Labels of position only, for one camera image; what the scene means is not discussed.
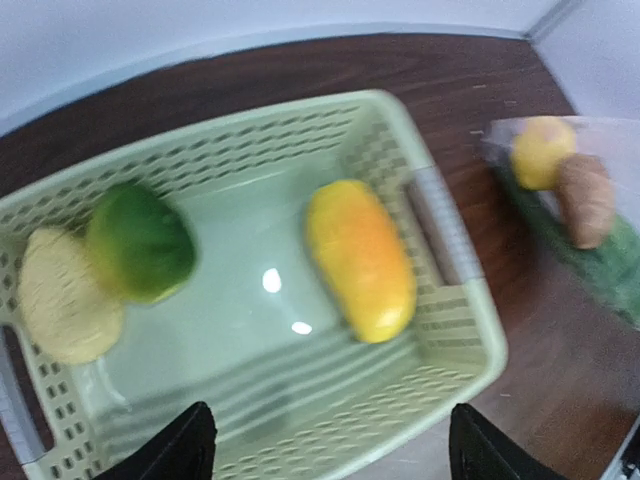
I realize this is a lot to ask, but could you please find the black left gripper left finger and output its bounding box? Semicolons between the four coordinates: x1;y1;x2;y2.
95;401;217;480

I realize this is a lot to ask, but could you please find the toy bok choy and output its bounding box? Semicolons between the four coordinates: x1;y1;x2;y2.
494;167;639;329

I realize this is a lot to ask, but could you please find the toy yellow lemon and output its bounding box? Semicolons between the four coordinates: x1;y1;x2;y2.
510;116;577;191

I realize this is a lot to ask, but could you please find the toy green yellow mango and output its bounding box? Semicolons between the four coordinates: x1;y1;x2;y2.
85;182;197;304

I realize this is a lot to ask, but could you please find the right aluminium frame post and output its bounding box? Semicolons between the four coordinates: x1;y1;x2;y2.
523;0;584;44

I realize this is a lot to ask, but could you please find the toy red tomato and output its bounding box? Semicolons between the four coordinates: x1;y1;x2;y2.
555;154;616;250

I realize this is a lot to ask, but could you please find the toy potato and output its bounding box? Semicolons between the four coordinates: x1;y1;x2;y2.
17;228;124;365

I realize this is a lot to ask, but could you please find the green plastic basket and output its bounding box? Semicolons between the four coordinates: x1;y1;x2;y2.
1;91;507;479

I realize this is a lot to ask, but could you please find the toy orange mango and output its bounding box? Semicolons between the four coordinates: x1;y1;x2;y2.
305;180;417;344

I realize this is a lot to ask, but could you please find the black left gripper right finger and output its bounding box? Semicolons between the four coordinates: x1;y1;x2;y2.
449;403;564;480

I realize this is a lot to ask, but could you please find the clear zip top bag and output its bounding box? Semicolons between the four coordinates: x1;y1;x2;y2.
482;116;639;328

